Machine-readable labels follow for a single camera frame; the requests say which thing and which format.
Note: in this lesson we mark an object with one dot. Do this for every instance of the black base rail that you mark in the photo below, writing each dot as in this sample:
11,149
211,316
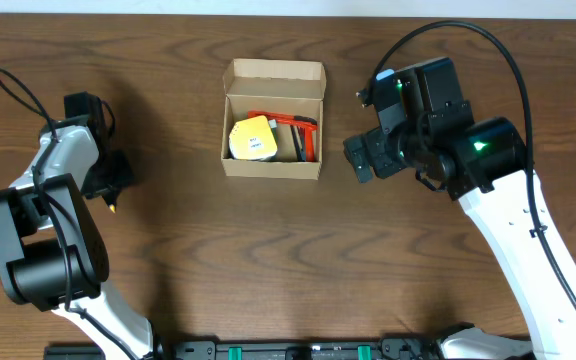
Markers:
385,349

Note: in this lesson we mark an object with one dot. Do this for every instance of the brown cardboard box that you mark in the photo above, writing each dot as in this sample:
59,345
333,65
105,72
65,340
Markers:
277,86

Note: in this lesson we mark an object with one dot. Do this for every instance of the yellow white sticky note pad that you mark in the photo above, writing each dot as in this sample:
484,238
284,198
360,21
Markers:
253,139

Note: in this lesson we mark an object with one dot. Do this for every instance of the black bulb-shaped glue pen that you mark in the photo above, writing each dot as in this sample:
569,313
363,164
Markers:
110,200

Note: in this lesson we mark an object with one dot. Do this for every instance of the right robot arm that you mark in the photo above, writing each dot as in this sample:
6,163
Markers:
503,198

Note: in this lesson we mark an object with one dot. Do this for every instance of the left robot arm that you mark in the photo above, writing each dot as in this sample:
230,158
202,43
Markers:
52,254

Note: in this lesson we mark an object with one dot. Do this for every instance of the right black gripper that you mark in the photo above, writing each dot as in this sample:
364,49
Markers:
369,154

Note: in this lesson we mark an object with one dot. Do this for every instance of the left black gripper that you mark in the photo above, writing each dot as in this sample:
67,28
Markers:
113,180

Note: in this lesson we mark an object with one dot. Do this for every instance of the red utility knife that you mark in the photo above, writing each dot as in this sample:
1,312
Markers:
306,127

